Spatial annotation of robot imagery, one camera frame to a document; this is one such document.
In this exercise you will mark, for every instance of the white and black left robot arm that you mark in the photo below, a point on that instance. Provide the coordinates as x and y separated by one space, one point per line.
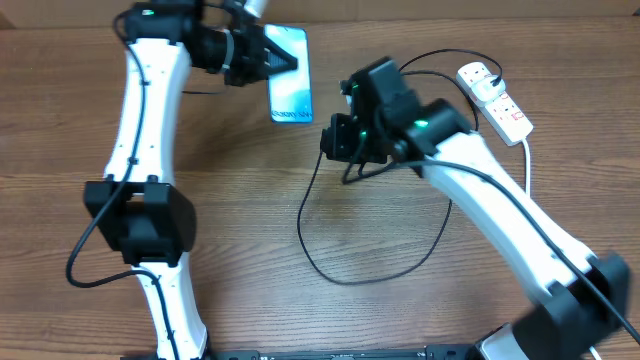
136 205

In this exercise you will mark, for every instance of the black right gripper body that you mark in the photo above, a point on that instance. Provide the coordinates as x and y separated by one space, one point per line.
359 143

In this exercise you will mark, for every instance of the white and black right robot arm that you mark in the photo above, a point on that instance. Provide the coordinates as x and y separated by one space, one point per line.
578 298

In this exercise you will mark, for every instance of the blue Galaxy smartphone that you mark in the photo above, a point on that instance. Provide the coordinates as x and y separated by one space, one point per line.
290 94

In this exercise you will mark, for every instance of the white power strip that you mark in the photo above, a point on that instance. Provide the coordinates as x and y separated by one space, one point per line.
509 121

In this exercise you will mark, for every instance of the white charger plug adapter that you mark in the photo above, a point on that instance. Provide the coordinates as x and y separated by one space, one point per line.
488 89

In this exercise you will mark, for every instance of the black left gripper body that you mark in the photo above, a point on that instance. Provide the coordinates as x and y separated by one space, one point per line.
245 61

